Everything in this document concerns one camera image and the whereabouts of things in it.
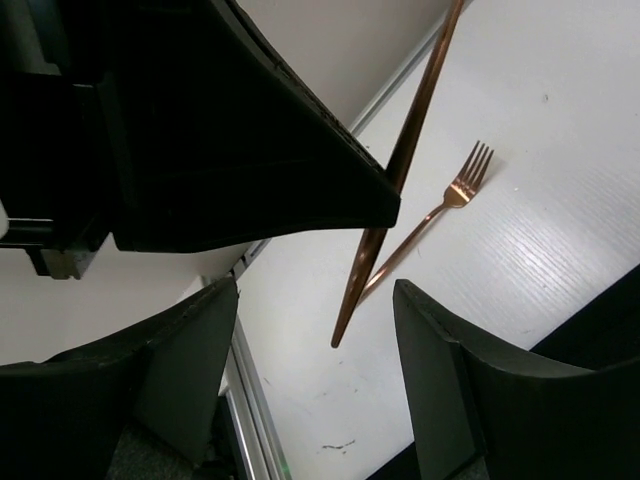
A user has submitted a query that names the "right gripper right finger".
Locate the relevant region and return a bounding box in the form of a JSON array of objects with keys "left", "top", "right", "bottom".
[{"left": 393, "top": 280, "right": 639, "bottom": 479}]

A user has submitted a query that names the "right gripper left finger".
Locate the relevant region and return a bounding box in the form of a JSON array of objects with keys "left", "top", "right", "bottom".
[{"left": 1, "top": 278, "right": 239, "bottom": 479}]

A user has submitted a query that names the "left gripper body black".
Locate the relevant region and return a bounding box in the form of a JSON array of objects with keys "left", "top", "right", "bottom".
[{"left": 0, "top": 0, "right": 131, "bottom": 281}]

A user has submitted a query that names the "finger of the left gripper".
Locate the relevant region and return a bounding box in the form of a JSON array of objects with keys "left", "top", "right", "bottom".
[{"left": 104, "top": 1, "right": 400, "bottom": 253}]

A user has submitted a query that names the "copper knife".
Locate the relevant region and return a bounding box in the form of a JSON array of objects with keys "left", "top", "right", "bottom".
[{"left": 330, "top": 0, "right": 464, "bottom": 348}]

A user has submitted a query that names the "black cloth placemat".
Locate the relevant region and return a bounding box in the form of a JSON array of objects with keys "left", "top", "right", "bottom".
[{"left": 531, "top": 268, "right": 640, "bottom": 370}]

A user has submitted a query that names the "copper fork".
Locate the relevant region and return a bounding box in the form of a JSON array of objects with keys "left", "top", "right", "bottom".
[{"left": 358, "top": 141, "right": 495, "bottom": 305}]

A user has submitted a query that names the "aluminium left rail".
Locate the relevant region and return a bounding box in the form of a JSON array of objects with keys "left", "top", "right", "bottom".
[{"left": 221, "top": 33, "right": 435, "bottom": 479}]

